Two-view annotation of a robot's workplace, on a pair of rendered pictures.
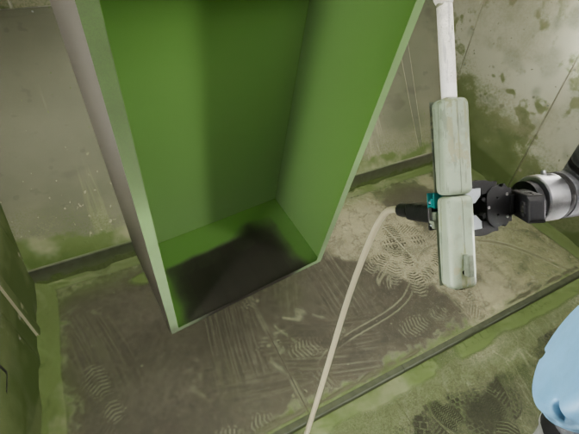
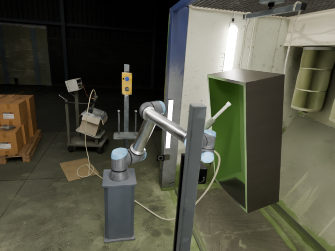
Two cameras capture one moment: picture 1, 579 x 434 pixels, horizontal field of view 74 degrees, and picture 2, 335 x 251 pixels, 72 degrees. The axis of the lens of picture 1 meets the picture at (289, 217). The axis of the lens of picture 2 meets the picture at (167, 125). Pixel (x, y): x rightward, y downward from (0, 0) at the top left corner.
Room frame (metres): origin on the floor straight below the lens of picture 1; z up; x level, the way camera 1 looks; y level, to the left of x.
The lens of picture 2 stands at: (0.71, -2.03, 1.81)
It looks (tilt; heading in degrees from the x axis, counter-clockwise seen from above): 18 degrees down; 106
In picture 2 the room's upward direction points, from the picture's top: 4 degrees clockwise
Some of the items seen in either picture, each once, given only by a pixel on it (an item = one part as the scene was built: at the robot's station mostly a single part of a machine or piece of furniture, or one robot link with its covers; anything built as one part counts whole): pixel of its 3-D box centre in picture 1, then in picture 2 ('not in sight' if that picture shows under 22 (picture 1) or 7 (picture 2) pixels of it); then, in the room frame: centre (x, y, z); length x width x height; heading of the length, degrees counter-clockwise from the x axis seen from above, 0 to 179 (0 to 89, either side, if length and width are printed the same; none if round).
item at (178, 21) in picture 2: not in sight; (172, 108); (0.00, 0.70, 1.14); 0.18 x 0.18 x 2.29; 29
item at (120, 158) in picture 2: not in sight; (120, 158); (-0.22, -0.26, 0.83); 0.17 x 0.15 x 0.18; 59
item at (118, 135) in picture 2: not in sight; (127, 123); (-0.48, 0.42, 0.95); 0.26 x 0.15 x 0.32; 29
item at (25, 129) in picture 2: not in sight; (17, 131); (-2.81, 0.88, 0.33); 0.38 x 0.29 x 0.36; 128
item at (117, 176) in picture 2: not in sight; (119, 172); (-0.22, -0.27, 0.69); 0.19 x 0.19 x 0.10
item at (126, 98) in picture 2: not in sight; (126, 129); (-0.56, 0.56, 0.82); 0.06 x 0.06 x 1.64; 29
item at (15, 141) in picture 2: not in sight; (9, 140); (-2.60, 0.55, 0.32); 0.38 x 0.29 x 0.36; 126
